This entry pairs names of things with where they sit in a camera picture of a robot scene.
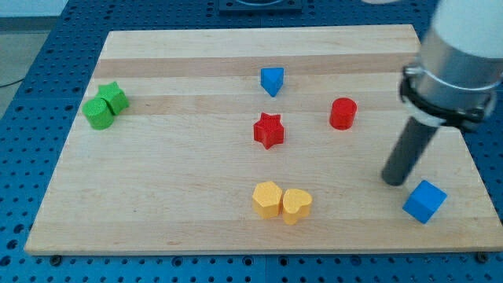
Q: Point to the red star block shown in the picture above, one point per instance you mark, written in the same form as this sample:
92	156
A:
268	130

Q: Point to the green star block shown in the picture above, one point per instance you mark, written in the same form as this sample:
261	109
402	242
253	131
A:
114	96

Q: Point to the wooden board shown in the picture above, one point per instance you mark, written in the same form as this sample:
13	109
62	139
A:
175	173

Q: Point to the yellow heart block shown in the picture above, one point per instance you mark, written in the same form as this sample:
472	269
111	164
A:
296	205

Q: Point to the yellow hexagon block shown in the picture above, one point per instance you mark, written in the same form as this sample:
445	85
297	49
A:
266	199

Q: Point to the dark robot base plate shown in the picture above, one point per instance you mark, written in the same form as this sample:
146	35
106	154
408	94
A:
259	6

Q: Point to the blue triangle block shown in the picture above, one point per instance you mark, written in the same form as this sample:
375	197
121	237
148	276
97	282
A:
272	80

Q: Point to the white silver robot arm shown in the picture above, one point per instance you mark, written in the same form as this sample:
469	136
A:
452	81

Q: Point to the red cylinder block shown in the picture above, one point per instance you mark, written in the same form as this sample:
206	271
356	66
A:
342	113

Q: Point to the green cylinder block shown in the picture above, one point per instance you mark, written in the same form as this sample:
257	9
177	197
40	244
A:
98	114

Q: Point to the blue cube block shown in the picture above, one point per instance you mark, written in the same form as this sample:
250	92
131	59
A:
424	201

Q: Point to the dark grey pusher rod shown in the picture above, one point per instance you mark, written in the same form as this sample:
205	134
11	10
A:
408	149

